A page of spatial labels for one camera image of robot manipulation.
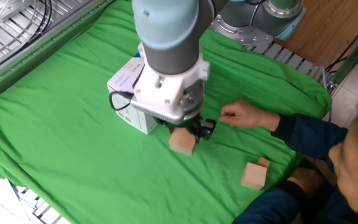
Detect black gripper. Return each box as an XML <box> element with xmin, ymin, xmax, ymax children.
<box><xmin>157</xmin><ymin>114</ymin><xmax>218</xmax><ymax>142</ymax></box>

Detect wooden cube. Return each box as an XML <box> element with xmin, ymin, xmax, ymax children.
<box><xmin>168</xmin><ymin>127</ymin><xmax>198</xmax><ymax>157</ymax></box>
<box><xmin>240</xmin><ymin>162</ymin><xmax>268</xmax><ymax>192</ymax></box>

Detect left forearm in blue sleeve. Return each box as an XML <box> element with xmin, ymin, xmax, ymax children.
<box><xmin>231</xmin><ymin>179</ymin><xmax>311</xmax><ymax>224</ymax></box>

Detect right forearm in blue sleeve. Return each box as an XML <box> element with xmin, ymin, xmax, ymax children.
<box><xmin>272</xmin><ymin>113</ymin><xmax>350</xmax><ymax>154</ymax></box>

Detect person's right hand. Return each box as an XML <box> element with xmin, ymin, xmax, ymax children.
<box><xmin>219</xmin><ymin>99</ymin><xmax>281</xmax><ymax>133</ymax></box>

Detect person's left hand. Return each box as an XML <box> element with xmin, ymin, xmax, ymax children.
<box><xmin>285</xmin><ymin>167</ymin><xmax>323</xmax><ymax>200</ymax></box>

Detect white and blue cardboard box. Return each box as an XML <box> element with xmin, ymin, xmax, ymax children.
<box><xmin>106</xmin><ymin>51</ymin><xmax>158</xmax><ymax>136</ymax></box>

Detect small wooden block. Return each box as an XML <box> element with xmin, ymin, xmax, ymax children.
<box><xmin>257</xmin><ymin>156</ymin><xmax>272</xmax><ymax>169</ymax></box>

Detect green cloth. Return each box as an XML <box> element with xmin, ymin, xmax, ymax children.
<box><xmin>0</xmin><ymin>0</ymin><xmax>333</xmax><ymax>224</ymax></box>

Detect silver metal mounting plate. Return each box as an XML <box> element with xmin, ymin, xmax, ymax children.
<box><xmin>0</xmin><ymin>0</ymin><xmax>34</xmax><ymax>24</ymax></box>

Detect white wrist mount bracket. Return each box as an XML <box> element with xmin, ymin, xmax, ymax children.
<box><xmin>130</xmin><ymin>42</ymin><xmax>211</xmax><ymax>126</ymax></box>

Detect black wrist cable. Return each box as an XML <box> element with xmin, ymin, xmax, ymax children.
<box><xmin>108</xmin><ymin>90</ymin><xmax>135</xmax><ymax>112</ymax></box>

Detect grey aluminium frame rail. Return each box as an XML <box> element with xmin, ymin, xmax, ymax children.
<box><xmin>0</xmin><ymin>0</ymin><xmax>115</xmax><ymax>108</ymax></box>

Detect black floor cables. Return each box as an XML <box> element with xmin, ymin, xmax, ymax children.
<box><xmin>324</xmin><ymin>11</ymin><xmax>358</xmax><ymax>75</ymax></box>

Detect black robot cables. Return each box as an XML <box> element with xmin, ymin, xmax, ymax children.
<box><xmin>26</xmin><ymin>0</ymin><xmax>54</xmax><ymax>42</ymax></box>

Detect green frame pole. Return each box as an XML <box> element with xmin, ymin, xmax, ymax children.
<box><xmin>330</xmin><ymin>17</ymin><xmax>358</xmax><ymax>85</ymax></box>

